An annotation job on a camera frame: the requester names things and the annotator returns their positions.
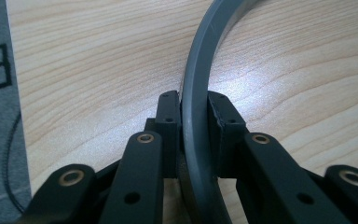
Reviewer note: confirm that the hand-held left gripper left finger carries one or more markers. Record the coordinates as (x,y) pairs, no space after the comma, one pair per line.
(167,140)

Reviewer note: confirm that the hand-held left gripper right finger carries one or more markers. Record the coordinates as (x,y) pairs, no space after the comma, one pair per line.
(227,140)

